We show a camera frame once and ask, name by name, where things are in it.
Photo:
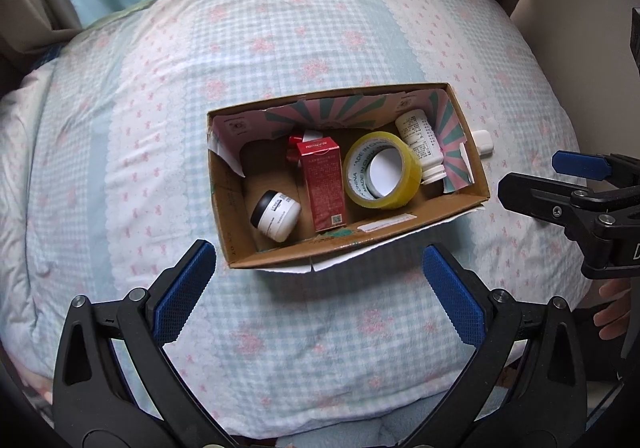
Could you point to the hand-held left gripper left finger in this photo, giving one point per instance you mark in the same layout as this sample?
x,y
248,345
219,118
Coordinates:
x,y
182,293

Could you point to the person's right hand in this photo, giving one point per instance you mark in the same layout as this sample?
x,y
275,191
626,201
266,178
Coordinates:
x,y
612,313

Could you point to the white pill bottle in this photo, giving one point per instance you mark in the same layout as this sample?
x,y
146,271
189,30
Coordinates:
x,y
422,143

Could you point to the red carton box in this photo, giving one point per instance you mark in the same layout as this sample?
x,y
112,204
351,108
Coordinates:
x,y
322,183

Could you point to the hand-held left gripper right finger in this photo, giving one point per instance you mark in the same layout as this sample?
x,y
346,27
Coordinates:
x,y
452,295

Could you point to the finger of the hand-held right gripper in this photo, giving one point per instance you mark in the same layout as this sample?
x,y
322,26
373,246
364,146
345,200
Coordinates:
x,y
575,165
530,195

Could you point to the cardboard box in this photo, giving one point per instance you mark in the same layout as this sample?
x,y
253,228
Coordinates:
x,y
235,208

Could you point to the white cream jar black lid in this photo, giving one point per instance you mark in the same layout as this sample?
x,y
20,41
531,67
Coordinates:
x,y
277,217

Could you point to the floral checked bedsheet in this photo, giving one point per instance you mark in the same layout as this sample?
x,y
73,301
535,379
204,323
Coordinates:
x,y
150,128

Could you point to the yellow tape roll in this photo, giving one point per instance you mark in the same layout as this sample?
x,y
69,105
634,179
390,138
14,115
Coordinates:
x,y
360,178

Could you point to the white earbuds case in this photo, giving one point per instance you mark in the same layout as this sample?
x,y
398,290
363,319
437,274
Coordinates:
x,y
484,142

